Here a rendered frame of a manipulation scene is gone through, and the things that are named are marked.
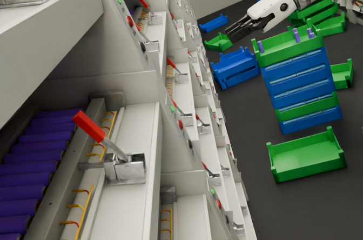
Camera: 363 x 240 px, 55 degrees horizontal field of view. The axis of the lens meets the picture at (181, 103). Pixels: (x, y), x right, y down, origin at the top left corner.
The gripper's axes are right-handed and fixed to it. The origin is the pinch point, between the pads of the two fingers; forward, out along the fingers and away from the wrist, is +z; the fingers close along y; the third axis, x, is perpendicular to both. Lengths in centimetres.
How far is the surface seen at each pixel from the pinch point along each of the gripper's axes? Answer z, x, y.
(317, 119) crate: -12, -82, 66
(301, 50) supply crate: -21, -45, 65
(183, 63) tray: 20.1, -8.2, 29.2
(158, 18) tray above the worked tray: 15.5, 12.4, 11.7
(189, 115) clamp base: 19.4, -6.7, -13.2
